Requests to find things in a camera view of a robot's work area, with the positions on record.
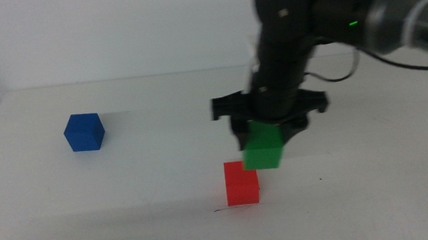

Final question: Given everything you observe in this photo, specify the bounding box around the green cube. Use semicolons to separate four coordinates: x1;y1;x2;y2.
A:
238;116;288;173

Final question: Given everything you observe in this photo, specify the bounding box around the blue cube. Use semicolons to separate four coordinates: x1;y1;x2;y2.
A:
61;111;108;155

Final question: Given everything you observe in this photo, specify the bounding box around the red cube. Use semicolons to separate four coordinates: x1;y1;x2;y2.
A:
222;158;263;208

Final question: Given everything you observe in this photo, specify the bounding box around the thin black camera cable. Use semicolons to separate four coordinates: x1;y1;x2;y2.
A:
302;39;428;87

